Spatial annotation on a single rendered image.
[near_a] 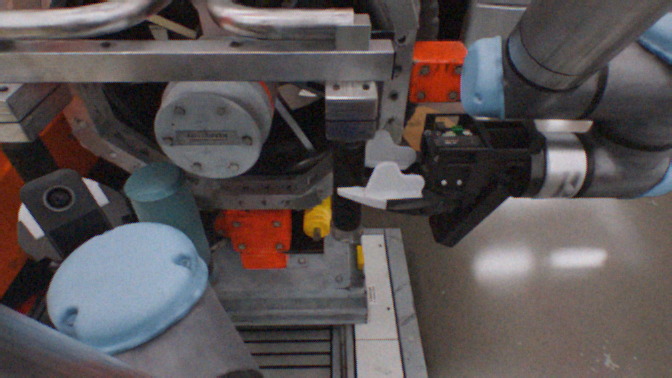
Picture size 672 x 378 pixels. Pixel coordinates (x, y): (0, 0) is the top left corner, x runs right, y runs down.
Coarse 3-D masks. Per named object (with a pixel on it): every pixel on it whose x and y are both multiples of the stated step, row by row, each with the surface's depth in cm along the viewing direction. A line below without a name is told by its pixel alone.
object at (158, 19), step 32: (96, 0) 63; (192, 0) 60; (288, 0) 61; (128, 32) 75; (192, 32) 64; (128, 96) 72; (160, 96) 81; (288, 128) 91; (320, 128) 85; (288, 160) 82; (320, 160) 79
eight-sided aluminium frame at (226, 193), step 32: (32, 0) 50; (64, 0) 55; (384, 0) 51; (416, 0) 51; (416, 32) 54; (96, 96) 64; (384, 96) 60; (96, 128) 64; (128, 128) 70; (384, 128) 64; (128, 160) 68; (160, 160) 73; (192, 192) 73; (224, 192) 75; (256, 192) 75; (288, 192) 75; (320, 192) 75
